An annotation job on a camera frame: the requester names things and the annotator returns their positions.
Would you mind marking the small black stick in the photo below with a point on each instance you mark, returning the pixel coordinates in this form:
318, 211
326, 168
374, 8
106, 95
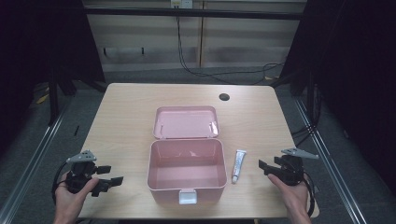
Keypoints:
76, 130

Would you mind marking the black metal stand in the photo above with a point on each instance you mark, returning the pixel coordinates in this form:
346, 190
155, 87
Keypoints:
310, 96
53, 99

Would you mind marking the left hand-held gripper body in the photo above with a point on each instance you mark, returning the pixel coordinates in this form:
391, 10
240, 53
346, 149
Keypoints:
81, 171

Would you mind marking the wall power socket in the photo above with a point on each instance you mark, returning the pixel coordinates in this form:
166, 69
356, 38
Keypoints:
181, 3

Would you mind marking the white ointment tube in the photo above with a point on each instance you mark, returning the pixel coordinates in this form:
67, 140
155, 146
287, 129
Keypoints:
238, 166

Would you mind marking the person's right hand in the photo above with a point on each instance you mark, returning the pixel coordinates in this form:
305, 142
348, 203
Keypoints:
291, 196

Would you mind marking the person's left hand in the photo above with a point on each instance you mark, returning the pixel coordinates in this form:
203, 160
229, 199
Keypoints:
71, 200

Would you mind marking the pink storage box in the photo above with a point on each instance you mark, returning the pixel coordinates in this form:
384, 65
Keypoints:
186, 155

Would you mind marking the black curtain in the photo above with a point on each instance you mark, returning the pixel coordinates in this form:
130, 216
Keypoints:
46, 46
355, 77

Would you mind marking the aluminium floor rail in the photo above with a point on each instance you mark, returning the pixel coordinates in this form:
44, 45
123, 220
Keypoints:
28, 161
330, 161

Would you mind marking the black horizontal metal bar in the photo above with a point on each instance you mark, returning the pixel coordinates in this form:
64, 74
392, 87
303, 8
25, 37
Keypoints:
193, 13

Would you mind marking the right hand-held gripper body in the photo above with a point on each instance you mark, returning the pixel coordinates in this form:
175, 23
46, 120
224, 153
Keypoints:
292, 166

